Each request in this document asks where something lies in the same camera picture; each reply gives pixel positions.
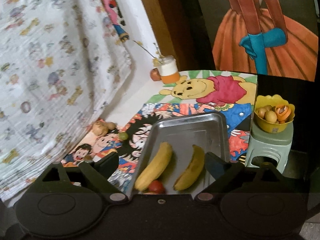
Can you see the green plastic stool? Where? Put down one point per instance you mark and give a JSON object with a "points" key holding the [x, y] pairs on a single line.
{"points": [[267, 142]]}

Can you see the small brownish banana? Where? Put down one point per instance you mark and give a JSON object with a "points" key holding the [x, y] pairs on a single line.
{"points": [[190, 171]]}

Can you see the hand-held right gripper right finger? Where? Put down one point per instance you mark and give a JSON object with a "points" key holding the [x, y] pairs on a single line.
{"points": [[212, 165]]}

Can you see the white and orange jar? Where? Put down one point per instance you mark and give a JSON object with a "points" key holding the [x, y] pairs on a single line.
{"points": [[168, 71]]}

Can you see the wooden door frame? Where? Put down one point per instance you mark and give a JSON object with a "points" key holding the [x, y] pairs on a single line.
{"points": [[165, 17]]}

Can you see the small reddish apple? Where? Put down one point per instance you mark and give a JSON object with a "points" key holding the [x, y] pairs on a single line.
{"points": [[155, 73]]}

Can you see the yellow bowl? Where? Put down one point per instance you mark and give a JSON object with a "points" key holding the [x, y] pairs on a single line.
{"points": [[272, 127]]}

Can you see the wall poster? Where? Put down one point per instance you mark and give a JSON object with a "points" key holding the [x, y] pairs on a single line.
{"points": [[250, 42]]}

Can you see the green grape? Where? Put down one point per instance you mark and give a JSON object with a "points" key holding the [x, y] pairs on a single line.
{"points": [[123, 136]]}

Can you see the orange peel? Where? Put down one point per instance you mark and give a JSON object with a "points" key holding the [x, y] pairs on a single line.
{"points": [[282, 111]]}

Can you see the red cherry tomato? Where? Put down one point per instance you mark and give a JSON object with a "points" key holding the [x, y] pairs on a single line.
{"points": [[156, 187]]}

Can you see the large yellow banana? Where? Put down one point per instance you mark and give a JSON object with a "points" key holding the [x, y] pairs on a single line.
{"points": [[155, 166]]}

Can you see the yellow bear drawing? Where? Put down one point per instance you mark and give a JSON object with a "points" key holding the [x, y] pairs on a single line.
{"points": [[190, 90]]}

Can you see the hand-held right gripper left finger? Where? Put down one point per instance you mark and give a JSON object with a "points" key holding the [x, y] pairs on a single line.
{"points": [[110, 162]]}

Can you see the small yellow fruit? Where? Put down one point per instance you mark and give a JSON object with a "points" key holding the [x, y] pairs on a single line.
{"points": [[262, 111], [270, 116]]}

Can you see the white cartoon printed blanket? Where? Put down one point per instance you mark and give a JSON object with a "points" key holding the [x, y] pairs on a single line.
{"points": [[50, 80]]}

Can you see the metal tray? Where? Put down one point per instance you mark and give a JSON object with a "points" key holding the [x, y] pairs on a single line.
{"points": [[190, 132]]}

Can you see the small brown round fruit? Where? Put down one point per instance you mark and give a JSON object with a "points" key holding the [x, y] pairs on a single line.
{"points": [[111, 125]]}

